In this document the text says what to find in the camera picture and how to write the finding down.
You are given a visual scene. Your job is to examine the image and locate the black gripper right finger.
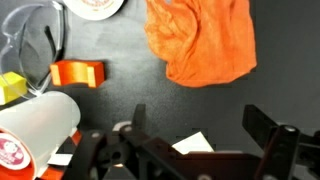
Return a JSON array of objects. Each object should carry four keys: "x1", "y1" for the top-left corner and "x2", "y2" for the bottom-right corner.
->
[{"x1": 241, "y1": 104, "x2": 320, "y2": 180}]

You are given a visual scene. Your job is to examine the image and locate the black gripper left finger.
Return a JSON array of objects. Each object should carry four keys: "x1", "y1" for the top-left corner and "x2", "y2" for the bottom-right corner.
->
[{"x1": 113, "y1": 103, "x2": 191, "y2": 180}]

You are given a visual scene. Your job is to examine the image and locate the cream plastic piece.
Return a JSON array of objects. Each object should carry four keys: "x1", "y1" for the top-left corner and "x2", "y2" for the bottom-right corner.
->
[{"x1": 171, "y1": 131, "x2": 215, "y2": 156}]

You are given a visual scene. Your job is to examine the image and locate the orange cloth towel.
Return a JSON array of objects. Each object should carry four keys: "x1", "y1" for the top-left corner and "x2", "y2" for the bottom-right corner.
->
[{"x1": 143, "y1": 0, "x2": 258, "y2": 89}]

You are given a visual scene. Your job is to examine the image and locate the small white red-patterned plate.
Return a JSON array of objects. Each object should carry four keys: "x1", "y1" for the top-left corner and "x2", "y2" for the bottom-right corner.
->
[{"x1": 62, "y1": 0, "x2": 126, "y2": 22}]

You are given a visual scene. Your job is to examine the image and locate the orange arch-shaped block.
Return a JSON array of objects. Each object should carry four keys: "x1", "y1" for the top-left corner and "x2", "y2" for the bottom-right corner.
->
[{"x1": 49, "y1": 59, "x2": 106, "y2": 89}]

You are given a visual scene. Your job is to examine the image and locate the white mug red interior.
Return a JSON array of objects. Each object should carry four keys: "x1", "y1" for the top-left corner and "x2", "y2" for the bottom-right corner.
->
[{"x1": 0, "y1": 90, "x2": 83, "y2": 180}]

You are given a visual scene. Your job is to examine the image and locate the clear safety glasses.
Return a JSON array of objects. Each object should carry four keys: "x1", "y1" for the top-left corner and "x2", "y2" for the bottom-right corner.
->
[{"x1": 0, "y1": 0, "x2": 67, "y2": 98}]

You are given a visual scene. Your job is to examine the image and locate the yellow polygonal block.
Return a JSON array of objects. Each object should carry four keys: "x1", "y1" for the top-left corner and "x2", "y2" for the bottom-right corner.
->
[{"x1": 0, "y1": 71, "x2": 28, "y2": 106}]

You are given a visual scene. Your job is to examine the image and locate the round pink-labelled pod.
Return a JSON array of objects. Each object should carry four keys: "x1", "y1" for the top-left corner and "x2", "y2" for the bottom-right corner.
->
[{"x1": 0, "y1": 132, "x2": 27, "y2": 172}]

